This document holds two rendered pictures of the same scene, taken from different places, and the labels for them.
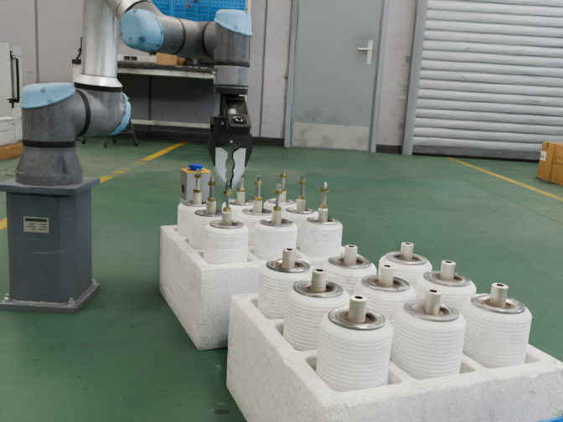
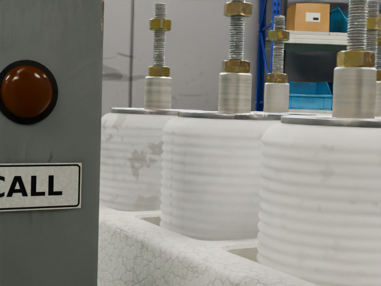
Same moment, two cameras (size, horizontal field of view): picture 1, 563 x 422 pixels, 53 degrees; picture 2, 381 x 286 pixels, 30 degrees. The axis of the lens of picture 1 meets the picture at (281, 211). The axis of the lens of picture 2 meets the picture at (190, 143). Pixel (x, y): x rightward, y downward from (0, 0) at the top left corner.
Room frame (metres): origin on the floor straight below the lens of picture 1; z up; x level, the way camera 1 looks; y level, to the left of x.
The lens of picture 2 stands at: (1.53, 0.58, 0.26)
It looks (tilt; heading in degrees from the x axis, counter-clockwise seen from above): 3 degrees down; 266
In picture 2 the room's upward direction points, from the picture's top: 2 degrees clockwise
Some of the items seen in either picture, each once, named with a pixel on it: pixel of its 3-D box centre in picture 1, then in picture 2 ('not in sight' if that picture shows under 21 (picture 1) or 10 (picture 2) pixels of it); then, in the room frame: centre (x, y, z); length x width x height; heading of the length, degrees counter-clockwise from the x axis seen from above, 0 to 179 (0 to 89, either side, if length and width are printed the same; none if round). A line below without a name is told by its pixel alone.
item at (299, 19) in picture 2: not in sight; (307, 20); (0.38, -4.45, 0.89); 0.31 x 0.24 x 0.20; 90
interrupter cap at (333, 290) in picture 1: (317, 289); not in sight; (0.81, -0.06, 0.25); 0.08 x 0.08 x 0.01
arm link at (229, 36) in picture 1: (231, 38); not in sight; (1.22, 0.12, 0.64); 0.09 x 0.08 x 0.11; 56
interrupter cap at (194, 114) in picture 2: (240, 203); (233, 117); (1.46, 0.11, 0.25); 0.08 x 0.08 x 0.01
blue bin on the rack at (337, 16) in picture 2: not in sight; (362, 23); (-0.04, -4.54, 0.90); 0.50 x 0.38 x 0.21; 92
